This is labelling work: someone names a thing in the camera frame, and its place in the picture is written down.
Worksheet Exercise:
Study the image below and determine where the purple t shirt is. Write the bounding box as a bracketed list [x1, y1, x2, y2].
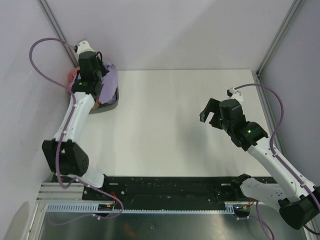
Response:
[98, 62, 118, 105]

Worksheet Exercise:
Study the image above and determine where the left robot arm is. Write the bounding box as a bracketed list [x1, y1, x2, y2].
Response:
[42, 50, 111, 200]

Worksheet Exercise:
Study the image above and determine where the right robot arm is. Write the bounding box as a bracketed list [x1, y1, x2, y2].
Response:
[199, 98, 320, 230]

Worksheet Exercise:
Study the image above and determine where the pink t shirt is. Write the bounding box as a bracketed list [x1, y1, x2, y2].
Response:
[67, 66, 80, 86]

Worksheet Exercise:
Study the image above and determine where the dark grey plastic bin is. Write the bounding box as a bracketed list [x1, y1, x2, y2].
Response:
[89, 87, 120, 114]

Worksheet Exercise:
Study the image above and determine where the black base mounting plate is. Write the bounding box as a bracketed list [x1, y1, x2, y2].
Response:
[82, 176, 250, 212]

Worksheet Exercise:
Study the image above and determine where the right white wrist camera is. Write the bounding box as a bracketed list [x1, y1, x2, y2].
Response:
[227, 87, 244, 103]

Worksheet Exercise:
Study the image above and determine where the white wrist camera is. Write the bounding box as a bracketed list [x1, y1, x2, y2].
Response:
[73, 40, 95, 56]
[227, 87, 244, 103]

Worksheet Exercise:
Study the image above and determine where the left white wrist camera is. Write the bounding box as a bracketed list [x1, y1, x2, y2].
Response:
[73, 40, 95, 56]

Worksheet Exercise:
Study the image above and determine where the left aluminium frame post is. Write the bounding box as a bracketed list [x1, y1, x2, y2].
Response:
[36, 0, 78, 67]

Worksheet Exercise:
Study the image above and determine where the aluminium frame post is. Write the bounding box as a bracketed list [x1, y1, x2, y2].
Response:
[36, 0, 78, 67]
[255, 0, 306, 78]

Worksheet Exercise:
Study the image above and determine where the grey slotted cable duct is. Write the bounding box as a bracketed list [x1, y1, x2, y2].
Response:
[44, 201, 238, 214]

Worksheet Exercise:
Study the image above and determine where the right aluminium frame post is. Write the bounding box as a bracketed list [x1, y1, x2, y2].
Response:
[255, 0, 306, 78]

